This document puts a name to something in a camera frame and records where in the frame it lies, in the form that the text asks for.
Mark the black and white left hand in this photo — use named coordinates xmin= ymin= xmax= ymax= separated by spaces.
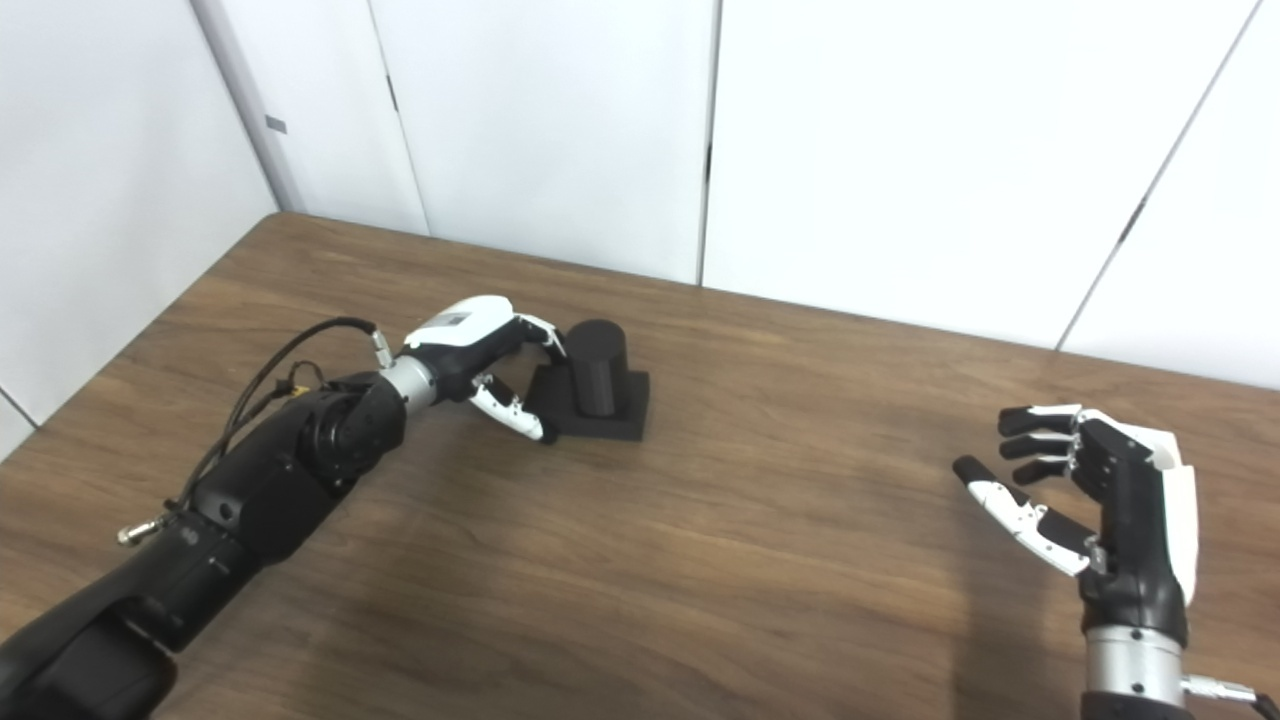
xmin=400 ymin=295 xmax=567 ymax=446

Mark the black and white right hand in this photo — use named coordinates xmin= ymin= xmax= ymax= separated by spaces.
xmin=952 ymin=404 xmax=1199 ymax=641

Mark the black peg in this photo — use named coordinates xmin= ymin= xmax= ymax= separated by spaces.
xmin=527 ymin=319 xmax=651 ymax=443

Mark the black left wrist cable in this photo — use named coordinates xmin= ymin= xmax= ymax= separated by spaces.
xmin=117 ymin=316 xmax=394 ymax=546

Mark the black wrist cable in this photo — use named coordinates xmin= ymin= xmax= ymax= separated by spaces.
xmin=1180 ymin=675 xmax=1280 ymax=716
xmin=117 ymin=316 xmax=394 ymax=546

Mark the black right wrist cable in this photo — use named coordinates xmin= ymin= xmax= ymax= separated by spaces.
xmin=1180 ymin=675 xmax=1280 ymax=716

